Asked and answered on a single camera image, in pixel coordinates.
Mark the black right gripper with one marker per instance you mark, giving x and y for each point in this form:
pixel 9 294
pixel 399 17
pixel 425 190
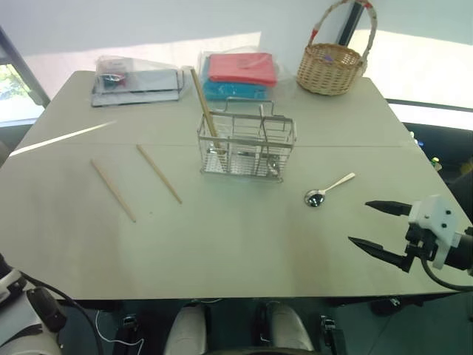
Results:
pixel 421 247

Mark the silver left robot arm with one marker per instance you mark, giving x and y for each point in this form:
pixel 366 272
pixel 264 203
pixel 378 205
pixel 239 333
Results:
pixel 22 321

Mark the silver metal spoon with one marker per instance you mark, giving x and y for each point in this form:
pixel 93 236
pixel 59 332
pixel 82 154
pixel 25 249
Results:
pixel 316 197

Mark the white rounded robot thigh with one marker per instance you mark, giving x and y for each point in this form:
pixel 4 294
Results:
pixel 290 329
pixel 186 333

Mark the blue pouch in plastic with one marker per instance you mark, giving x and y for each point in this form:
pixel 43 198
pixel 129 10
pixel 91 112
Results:
pixel 233 90

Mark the red pouch in plastic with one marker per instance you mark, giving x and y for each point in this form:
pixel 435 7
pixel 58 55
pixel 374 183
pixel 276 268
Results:
pixel 242 68

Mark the wooden chopstick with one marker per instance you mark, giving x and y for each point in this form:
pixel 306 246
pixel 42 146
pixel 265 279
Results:
pixel 204 105
pixel 113 190
pixel 159 174

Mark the clear bag with grey tray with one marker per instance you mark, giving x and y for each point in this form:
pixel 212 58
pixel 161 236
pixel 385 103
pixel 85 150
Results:
pixel 140 83

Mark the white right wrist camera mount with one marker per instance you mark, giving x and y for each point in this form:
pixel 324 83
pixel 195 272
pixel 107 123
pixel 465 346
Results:
pixel 438 218

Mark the dark window frame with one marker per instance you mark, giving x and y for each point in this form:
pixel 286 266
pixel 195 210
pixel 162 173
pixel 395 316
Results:
pixel 26 70

